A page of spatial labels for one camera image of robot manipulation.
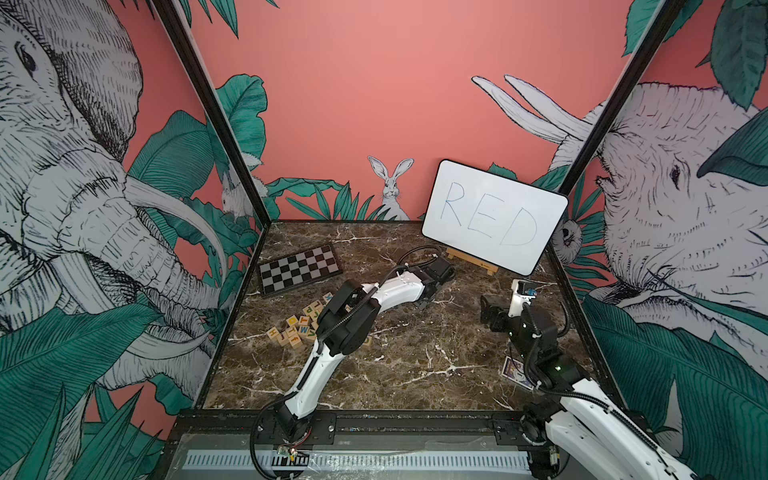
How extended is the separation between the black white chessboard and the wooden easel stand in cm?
42

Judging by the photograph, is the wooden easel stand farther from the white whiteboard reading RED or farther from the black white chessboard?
the black white chessboard

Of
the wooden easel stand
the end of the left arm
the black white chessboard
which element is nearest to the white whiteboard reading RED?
the wooden easel stand

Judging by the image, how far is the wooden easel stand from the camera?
104 cm

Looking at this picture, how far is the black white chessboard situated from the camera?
39.5 inches

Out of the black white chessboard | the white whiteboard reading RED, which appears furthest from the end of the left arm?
the black white chessboard

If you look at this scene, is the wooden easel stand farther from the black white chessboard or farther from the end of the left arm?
the black white chessboard

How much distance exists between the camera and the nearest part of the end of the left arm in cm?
74

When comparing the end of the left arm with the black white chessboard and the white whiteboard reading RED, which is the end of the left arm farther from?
the black white chessboard

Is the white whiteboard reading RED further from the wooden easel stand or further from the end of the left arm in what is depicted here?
the end of the left arm

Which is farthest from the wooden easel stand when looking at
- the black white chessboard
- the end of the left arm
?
the black white chessboard

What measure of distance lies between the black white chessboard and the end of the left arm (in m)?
0.38

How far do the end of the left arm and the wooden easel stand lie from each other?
26cm

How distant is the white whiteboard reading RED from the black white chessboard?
0.39 m

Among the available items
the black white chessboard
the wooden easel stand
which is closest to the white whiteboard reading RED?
the wooden easel stand
